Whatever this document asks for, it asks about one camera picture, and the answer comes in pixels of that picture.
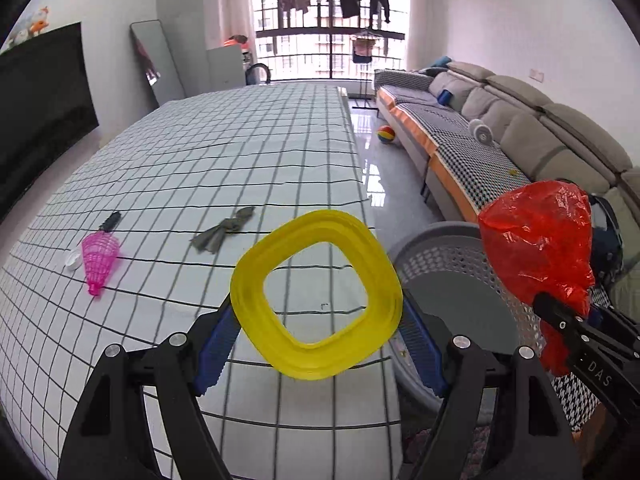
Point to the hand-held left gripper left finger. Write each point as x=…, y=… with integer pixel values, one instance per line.
x=217, y=347

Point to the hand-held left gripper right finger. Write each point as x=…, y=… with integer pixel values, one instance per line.
x=422, y=347

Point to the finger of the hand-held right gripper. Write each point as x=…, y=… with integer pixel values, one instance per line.
x=620, y=332
x=590, y=365

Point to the grey perforated basket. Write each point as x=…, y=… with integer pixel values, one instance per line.
x=450, y=300

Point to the red plastic bag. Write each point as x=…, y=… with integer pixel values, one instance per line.
x=535, y=240

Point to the olive cloth strip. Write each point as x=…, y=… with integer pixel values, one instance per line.
x=220, y=232

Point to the pink plastic mesh fan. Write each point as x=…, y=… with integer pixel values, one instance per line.
x=100, y=260

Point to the white bottle cap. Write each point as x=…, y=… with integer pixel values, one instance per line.
x=74, y=261

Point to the rainbow ball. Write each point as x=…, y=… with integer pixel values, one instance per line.
x=385, y=135

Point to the houndstooth sofa cover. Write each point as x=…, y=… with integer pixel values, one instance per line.
x=450, y=130

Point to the small white fan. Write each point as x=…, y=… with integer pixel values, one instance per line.
x=482, y=132

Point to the grey sofa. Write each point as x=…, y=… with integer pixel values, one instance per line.
x=525, y=120

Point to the blue cylinder bottle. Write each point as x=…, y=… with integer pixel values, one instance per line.
x=445, y=97

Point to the black round floor fan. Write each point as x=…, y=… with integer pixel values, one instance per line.
x=256, y=74

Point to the grey cabinet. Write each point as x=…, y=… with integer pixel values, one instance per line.
x=225, y=67

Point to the blue cushion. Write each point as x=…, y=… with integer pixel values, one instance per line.
x=440, y=62

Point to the leaning floor mirror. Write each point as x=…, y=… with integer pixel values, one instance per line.
x=160, y=65

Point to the black flat television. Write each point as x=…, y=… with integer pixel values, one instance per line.
x=40, y=110

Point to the small hanging drying rack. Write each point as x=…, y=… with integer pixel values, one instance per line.
x=362, y=47

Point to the red black item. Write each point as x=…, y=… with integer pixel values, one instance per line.
x=236, y=40

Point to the barred balcony window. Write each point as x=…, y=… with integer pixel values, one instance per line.
x=325, y=55

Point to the row of plush toys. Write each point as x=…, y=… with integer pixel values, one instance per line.
x=35, y=25

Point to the white wall switch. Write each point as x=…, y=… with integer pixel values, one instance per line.
x=538, y=75

